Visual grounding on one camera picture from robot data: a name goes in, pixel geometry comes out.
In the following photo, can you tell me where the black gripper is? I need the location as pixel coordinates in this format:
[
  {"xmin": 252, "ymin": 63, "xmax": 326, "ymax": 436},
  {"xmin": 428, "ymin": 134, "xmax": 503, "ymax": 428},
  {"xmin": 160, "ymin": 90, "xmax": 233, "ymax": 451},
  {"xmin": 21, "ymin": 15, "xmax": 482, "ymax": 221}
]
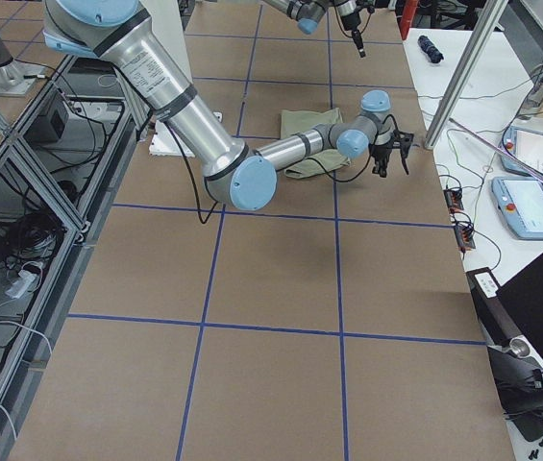
[
  {"xmin": 340, "ymin": 12, "xmax": 366, "ymax": 58},
  {"xmin": 371, "ymin": 138, "xmax": 395, "ymax": 177}
]

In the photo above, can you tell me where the olive green long-sleeve shirt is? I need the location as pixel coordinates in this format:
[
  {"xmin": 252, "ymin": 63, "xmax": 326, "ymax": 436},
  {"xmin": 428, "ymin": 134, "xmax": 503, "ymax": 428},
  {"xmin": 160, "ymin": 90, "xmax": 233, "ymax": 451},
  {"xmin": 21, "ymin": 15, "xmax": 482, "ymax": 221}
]
[{"xmin": 281, "ymin": 108, "xmax": 352, "ymax": 180}]

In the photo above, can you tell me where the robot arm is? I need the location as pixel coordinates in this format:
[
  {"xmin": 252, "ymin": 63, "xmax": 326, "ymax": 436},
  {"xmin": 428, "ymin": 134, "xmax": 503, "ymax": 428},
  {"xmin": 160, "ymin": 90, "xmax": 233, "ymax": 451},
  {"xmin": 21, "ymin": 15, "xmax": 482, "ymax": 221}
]
[
  {"xmin": 43, "ymin": 1, "xmax": 392, "ymax": 210},
  {"xmin": 264, "ymin": 0, "xmax": 375, "ymax": 58}
]

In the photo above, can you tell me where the folded dark blue umbrella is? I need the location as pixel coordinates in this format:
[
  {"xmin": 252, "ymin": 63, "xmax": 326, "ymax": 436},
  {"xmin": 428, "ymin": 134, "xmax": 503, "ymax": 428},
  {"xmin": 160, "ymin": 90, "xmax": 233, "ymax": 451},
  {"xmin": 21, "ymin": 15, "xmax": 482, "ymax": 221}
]
[{"xmin": 417, "ymin": 35, "xmax": 444, "ymax": 64}]

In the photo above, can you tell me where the near teach pendant tablet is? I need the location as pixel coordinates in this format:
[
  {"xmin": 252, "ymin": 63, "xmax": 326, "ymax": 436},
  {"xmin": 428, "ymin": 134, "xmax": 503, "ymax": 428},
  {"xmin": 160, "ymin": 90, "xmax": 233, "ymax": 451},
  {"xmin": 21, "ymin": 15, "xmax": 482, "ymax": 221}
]
[{"xmin": 491, "ymin": 177, "xmax": 543, "ymax": 240}]

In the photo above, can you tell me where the teach pendant tablet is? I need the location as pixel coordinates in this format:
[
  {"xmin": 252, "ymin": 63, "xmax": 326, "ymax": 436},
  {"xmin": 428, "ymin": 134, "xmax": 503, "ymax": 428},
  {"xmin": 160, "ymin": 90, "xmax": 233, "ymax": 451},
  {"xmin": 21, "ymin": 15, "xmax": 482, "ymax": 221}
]
[
  {"xmin": 500, "ymin": 126, "xmax": 543, "ymax": 174},
  {"xmin": 491, "ymin": 177, "xmax": 543, "ymax": 240}
]

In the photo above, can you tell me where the far teach pendant tablet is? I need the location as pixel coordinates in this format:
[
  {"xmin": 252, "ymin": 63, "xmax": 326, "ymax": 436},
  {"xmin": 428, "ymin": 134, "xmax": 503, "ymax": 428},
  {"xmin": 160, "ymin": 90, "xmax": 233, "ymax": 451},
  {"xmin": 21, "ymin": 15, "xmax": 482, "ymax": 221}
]
[{"xmin": 500, "ymin": 126, "xmax": 543, "ymax": 174}]

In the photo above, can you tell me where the metal reacher grabber tool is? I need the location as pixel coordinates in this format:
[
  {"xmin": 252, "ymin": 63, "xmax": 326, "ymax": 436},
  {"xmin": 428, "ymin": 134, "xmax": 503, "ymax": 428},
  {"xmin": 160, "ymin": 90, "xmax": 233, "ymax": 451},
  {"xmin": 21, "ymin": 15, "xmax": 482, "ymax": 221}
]
[{"xmin": 449, "ymin": 117, "xmax": 543, "ymax": 183}]

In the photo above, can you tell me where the black laptop on stand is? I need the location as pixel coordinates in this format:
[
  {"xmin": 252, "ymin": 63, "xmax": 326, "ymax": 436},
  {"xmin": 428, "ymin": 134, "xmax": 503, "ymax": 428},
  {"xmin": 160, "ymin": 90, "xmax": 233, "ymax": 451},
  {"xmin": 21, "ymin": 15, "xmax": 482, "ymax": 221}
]
[{"xmin": 466, "ymin": 253, "xmax": 543, "ymax": 442}]

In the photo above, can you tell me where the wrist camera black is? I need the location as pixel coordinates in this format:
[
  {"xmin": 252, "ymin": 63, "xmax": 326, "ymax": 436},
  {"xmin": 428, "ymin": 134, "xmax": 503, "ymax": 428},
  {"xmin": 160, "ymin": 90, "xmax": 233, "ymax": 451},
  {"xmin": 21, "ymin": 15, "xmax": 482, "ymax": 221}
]
[{"xmin": 391, "ymin": 129, "xmax": 414, "ymax": 175}]

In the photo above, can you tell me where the aluminium frame post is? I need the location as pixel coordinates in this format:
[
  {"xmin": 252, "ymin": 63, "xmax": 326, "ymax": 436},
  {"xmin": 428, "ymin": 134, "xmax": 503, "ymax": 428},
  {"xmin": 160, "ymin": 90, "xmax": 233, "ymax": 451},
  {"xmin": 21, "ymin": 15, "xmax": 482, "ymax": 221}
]
[{"xmin": 424, "ymin": 0, "xmax": 507, "ymax": 150}]

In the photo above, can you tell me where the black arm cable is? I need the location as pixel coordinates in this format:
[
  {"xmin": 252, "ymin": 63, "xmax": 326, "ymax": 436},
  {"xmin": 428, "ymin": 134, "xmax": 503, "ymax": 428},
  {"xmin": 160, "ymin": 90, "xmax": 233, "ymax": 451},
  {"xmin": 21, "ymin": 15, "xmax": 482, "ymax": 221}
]
[{"xmin": 155, "ymin": 109, "xmax": 378, "ymax": 226}]

